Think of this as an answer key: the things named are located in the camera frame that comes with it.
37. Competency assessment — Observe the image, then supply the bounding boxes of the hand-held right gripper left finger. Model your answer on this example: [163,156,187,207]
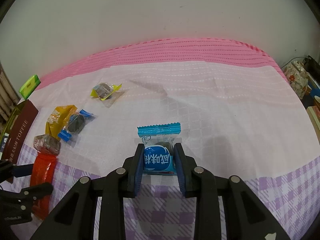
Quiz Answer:
[30,143,145,240]

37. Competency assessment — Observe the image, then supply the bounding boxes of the beige ribbed pipes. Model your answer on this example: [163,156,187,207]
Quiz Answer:
[0,62,22,128]

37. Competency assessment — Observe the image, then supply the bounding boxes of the light blue candy packet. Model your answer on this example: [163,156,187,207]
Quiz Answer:
[137,122,181,175]

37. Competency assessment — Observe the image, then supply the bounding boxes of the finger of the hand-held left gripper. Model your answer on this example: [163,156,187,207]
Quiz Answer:
[0,159,34,178]
[10,182,54,202]

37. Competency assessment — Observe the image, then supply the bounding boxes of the stack of books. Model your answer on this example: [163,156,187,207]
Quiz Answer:
[306,105,320,133]

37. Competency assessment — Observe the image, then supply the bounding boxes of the floral patterned container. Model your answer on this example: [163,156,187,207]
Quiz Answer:
[285,61,308,98]

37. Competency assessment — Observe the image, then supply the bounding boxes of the blue printed box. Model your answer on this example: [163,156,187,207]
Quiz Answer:
[306,80,320,105]

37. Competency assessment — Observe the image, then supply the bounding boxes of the dark blue candy packet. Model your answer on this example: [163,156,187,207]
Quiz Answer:
[58,109,95,142]

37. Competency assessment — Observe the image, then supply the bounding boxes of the yellow snack packet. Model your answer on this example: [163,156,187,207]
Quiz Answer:
[45,104,77,135]

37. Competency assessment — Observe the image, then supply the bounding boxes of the brown and gold tin box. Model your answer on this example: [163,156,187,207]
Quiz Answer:
[0,99,39,183]

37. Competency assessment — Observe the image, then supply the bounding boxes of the small yellow candy packet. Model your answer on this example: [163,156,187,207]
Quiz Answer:
[90,82,125,108]

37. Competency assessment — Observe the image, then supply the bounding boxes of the pink and white snack packet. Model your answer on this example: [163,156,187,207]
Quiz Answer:
[32,134,62,155]

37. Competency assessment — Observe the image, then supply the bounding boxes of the green tissue pack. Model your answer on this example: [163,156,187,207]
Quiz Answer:
[19,74,41,100]

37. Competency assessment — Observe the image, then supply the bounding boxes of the red snack packet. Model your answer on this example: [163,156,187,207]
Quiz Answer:
[29,154,58,220]

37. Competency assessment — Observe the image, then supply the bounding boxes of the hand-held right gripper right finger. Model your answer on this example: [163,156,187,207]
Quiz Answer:
[174,142,292,240]

